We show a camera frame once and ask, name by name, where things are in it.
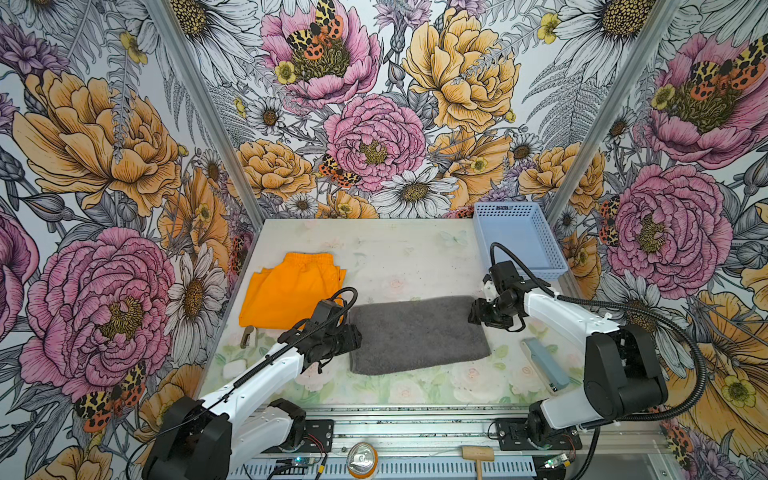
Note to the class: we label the small wooden mallet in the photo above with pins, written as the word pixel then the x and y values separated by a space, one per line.
pixel 478 456

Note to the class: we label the aluminium frame corner post left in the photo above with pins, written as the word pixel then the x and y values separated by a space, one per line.
pixel 185 63

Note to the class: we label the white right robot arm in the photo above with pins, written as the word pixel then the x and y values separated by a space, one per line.
pixel 621 373

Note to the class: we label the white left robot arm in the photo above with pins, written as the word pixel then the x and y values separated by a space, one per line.
pixel 205 438

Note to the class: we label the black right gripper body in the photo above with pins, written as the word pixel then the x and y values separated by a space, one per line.
pixel 495 313

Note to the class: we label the aluminium frame corner post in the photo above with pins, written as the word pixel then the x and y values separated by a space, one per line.
pixel 185 63
pixel 659 20

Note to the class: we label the grey blue rectangular block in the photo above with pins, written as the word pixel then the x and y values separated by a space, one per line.
pixel 544 363

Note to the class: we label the aluminium front rail frame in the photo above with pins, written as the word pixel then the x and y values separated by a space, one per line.
pixel 411 429

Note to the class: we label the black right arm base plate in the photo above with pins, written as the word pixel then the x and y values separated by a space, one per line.
pixel 520 434

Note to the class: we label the small grey clip on table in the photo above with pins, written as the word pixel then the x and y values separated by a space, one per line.
pixel 249 339

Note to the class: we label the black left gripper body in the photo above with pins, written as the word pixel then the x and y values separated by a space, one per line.
pixel 340 342

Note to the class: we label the orange rimmed tape roll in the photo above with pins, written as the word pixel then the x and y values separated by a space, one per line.
pixel 362 461

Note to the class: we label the orange drawstring shorts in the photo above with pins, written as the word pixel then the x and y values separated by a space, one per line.
pixel 279 297

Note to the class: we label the aluminium frame corner post right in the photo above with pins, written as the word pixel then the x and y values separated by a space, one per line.
pixel 659 20

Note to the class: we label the grey garment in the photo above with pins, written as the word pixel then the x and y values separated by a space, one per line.
pixel 411 335

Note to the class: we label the light blue perforated laundry basket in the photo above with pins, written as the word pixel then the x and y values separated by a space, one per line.
pixel 522 228

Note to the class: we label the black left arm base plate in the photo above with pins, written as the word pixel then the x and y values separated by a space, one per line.
pixel 307 436

